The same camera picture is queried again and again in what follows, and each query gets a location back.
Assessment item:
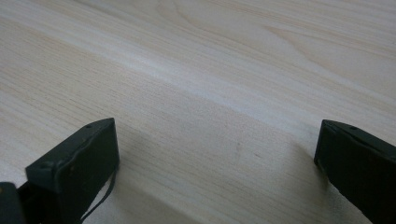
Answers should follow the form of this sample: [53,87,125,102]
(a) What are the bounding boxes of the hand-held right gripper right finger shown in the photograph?
[313,119,396,224]

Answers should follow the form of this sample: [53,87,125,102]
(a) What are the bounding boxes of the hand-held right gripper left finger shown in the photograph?
[24,117,120,224]

